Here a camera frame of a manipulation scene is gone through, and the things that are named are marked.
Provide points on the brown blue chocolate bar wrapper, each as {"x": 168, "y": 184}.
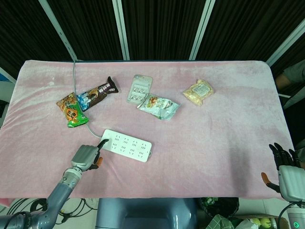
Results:
{"x": 96, "y": 93}

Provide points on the yellow clear snack bag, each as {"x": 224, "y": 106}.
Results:
{"x": 198, "y": 92}

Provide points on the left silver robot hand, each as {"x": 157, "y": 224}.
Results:
{"x": 84, "y": 155}

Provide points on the person in grey shirt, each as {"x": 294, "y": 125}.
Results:
{"x": 291, "y": 76}

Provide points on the black mesh waste basket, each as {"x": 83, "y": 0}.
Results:
{"x": 218, "y": 207}

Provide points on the white power strip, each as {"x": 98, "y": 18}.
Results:
{"x": 127, "y": 148}

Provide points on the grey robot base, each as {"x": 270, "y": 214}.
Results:
{"x": 146, "y": 213}

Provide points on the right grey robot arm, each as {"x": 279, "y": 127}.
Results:
{"x": 296, "y": 215}

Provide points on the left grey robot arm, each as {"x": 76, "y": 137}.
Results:
{"x": 51, "y": 201}

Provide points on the pink table cloth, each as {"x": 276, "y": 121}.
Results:
{"x": 152, "y": 128}

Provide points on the cardboard box with bags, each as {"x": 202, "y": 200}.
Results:
{"x": 247, "y": 221}

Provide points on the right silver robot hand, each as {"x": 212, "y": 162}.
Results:
{"x": 290, "y": 176}

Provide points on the orange green snack packet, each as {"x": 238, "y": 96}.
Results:
{"x": 72, "y": 109}

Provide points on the silver green snack packet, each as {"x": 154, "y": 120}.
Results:
{"x": 159, "y": 106}

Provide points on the pill blister pack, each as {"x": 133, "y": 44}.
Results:
{"x": 139, "y": 89}

